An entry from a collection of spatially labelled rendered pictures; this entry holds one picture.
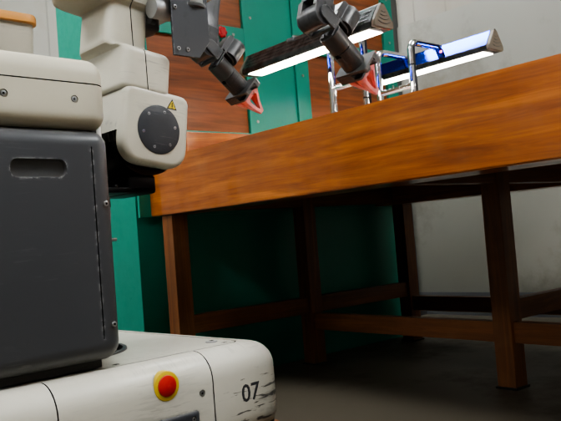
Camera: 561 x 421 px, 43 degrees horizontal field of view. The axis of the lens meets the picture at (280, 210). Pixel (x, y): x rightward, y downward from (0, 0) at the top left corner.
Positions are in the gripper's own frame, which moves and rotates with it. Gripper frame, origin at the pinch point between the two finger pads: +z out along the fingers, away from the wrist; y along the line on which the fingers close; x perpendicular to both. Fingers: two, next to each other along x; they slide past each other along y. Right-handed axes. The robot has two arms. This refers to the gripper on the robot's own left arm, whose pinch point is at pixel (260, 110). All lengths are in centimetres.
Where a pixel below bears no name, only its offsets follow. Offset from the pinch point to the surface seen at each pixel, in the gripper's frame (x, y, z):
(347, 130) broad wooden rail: 20, -46, 0
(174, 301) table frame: 49, 37, 27
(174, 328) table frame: 56, 38, 33
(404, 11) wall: -181, 84, 83
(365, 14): -29.0, -28.3, -1.4
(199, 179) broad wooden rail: 22.2, 15.5, 2.5
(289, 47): -28.2, 4.0, -1.1
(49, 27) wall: -99, 230, -33
